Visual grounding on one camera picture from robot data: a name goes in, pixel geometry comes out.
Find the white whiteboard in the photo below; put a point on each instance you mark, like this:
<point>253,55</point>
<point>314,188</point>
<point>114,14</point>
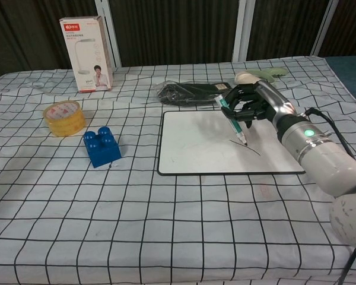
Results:
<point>225,142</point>

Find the green marker pen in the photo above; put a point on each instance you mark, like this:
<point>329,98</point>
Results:
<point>232,120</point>

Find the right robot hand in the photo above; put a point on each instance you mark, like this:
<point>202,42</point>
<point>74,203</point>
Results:
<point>256,101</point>

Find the white lamp product box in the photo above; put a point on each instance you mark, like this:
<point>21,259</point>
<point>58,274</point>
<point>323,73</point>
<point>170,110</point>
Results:
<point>86,53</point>

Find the blue toy building block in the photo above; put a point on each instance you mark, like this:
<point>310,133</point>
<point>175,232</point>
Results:
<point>102,146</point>

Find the black gloves in plastic bag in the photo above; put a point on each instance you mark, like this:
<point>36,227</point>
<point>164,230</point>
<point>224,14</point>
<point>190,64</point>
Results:
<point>193,92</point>

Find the green lint roller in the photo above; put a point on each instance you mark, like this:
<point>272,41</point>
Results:
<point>261,76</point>

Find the checkered white tablecloth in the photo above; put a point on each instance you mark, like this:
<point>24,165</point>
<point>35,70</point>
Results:
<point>154,178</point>

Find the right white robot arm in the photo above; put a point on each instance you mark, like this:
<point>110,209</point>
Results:
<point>323,160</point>

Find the yellow tape roll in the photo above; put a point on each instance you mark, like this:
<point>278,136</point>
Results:
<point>64,117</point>

